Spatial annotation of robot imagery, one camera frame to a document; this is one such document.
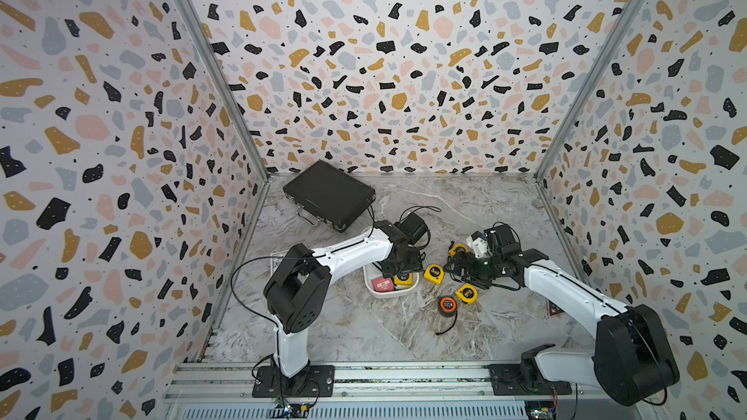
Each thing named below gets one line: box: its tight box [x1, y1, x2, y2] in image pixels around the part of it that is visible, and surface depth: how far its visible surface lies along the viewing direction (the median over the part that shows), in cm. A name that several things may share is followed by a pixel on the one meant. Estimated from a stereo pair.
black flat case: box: [283, 159, 377, 233], surface depth 112 cm
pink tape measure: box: [371, 277, 394, 292], surface depth 91 cm
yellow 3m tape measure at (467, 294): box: [455, 282, 479, 306], surface depth 89 cm
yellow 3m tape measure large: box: [424, 264, 445, 286], surface depth 93 cm
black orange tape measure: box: [434, 295, 459, 336], surface depth 86 cm
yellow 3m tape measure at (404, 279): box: [393, 272, 414, 287], surface depth 92 cm
